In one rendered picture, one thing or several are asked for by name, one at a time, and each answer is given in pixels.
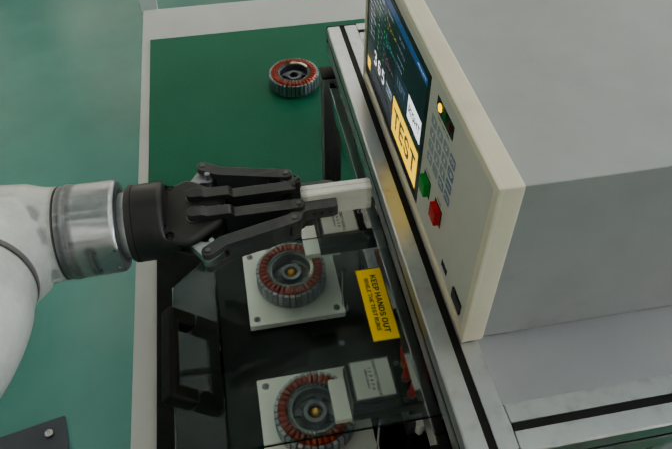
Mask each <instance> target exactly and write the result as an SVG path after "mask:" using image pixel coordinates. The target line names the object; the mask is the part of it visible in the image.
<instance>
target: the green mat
mask: <svg viewBox="0 0 672 449"><path fill-rule="evenodd" d="M360 23H365V19H355V20H345V21H335V22H325V23H315V24H305V25H295V26H285V27H275V28H265V29H255V30H245V31H235V32H225V33H215V34H204V35H194V36H184V37H174V38H164V39H154V40H150V99H149V170H148V183H150V182H162V183H163V184H164V185H166V186H175V185H177V184H179V183H181V182H184V181H191V180H192V179H193V178H194V176H195V175H196V174H197V173H198V171H197V164H198V163H200V162H206V163H210V164H213V165H216V166H219V167H244V168H271V169H289V170H291V172H292V176H293V177H294V175H298V176H299V177H300V179H301V183H306V182H313V181H321V180H322V161H321V114H320V70H319V67H326V66H332V65H331V62H330V59H329V56H328V53H327V26H336V25H346V24H360ZM290 58H292V60H293V58H296V59H297V58H300V59H304V60H308V61H310V62H311V63H314V64H315V65H316V66H317V68H318V71H319V85H318V87H317V88H316V90H314V91H313V92H311V93H310V94H308V95H305V96H302V97H301V96H300V95H299V96H300V97H296V95H295V97H292V96H291V97H288V96H287V97H285V96H281V95H280V94H277V93H275V92H274V91H273V90H272V88H271V87H270V82H269V70H270V68H271V67H272V66H273V65H275V63H278V62H279V61H281V60H285V59H288V60H289V59H290Z"/></svg>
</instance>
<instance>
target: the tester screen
mask: <svg viewBox="0 0 672 449"><path fill-rule="evenodd" d="M374 47H375V50H376V52H377V54H378V57H379V59H380V62H381V64H382V67H383V69H384V72H385V88H383V86H382V83H381V80H380V78H379V75H378V73H377V70H376V68H375V65H374V63H373V61H374ZM368 55H369V58H370V60H371V63H372V65H373V68H374V70H375V73H376V75H377V78H378V81H379V83H380V86H381V88H382V91H383V93H384V96H385V99H386V101H387V104H388V106H389V109H390V116H389V119H388V116H387V113H386V111H385V108H384V106H383V103H382V100H381V98H380V95H379V92H378V90H377V87H376V85H375V82H374V79H373V77H372V74H371V72H370V69H369V66H368ZM396 65H397V68H398V70H399V72H400V75H401V77H402V79H403V82H404V84H405V86H406V88H407V91H408V93H409V95H410V98H411V100H412V102H413V105H414V107H415V109H416V112H417V114H418V116H419V118H420V121H421V123H422V124H421V133H420V141H419V145H418V142H417V140H416V138H415V135H414V133H413V130H412V128H411V126H410V123H409V121H408V118H407V116H406V113H405V111H404V109H403V106H402V104H401V101H400V99H399V97H398V94H397V92H396V89H395V74H396ZM367 70H368V73H369V75H370V78H371V80H372V83H373V86H374V88H375V91H376V94H377V96H378V99H379V102H380V104H381V107H382V110H383V112H384V115H385V117H386V120H387V123H388V125H389V128H390V131H391V133H392V136H393V139H394V141H395V144H396V147H397V149H398V152H399V155H400V157H401V160H402V162H403V165H404V168H405V170H406V173H407V176H408V178H409V181H410V184H411V186H412V189H413V192H414V193H415V186H414V187H413V185H412V182H411V180H410V177H409V174H408V172H407V169H406V166H405V164H404V161H403V159H402V156H401V153H400V151H399V148H398V145H397V143H396V140H395V137H394V135H393V132H392V130H391V123H392V110H393V97H395V99H396V102H397V104H398V107H399V109H400V112H401V114H402V117H403V119H404V122H405V124H406V127H407V129H408V131H409V134H410V136H411V139H412V141H413V144H414V146H415V149H416V151H417V154H418V159H419V151H420V143H421V135H422V126H423V118H424V110H425V101H426V93H427V85H428V78H427V76H426V74H425V72H424V69H423V67H422V65H421V63H420V61H419V59H418V57H417V55H416V53H415V51H414V49H413V47H412V44H411V42H410V40H409V38H408V36H407V34H406V32H405V30H404V28H403V26H402V24H401V21H400V19H399V17H398V15H397V13H396V11H395V9H394V7H393V5H392V3H391V1H390V0H369V24H368V49H367Z"/></svg>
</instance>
